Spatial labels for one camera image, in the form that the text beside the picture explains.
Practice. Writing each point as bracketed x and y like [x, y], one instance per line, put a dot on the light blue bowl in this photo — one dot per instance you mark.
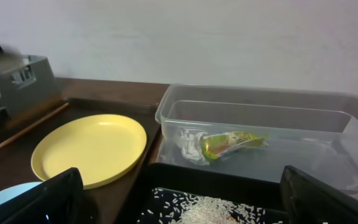
[11, 192]

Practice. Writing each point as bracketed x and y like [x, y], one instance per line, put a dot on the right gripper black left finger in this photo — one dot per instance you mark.
[57, 200]

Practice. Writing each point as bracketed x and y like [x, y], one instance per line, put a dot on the wooden chopstick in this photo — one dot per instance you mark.
[33, 125]

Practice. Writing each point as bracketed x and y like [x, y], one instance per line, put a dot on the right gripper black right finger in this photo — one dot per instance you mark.
[308, 200]

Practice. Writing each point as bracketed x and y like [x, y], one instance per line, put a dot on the grey dishwasher rack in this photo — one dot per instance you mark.
[25, 86]

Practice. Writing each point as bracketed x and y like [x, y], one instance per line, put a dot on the dark brown serving tray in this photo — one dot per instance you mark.
[106, 201]

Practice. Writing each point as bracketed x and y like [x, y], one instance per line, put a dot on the clear plastic waste bin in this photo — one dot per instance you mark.
[314, 131]

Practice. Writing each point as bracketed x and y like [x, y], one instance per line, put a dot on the pile of rice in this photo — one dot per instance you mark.
[207, 211]

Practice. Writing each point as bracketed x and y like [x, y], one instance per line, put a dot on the yellow round plate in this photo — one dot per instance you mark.
[102, 147]

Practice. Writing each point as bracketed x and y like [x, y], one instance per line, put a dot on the green orange snack wrapper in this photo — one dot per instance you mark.
[213, 147]

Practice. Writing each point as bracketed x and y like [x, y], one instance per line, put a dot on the black waste tray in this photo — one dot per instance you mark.
[228, 187]

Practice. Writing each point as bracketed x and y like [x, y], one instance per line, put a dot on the white tissue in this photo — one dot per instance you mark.
[190, 145]

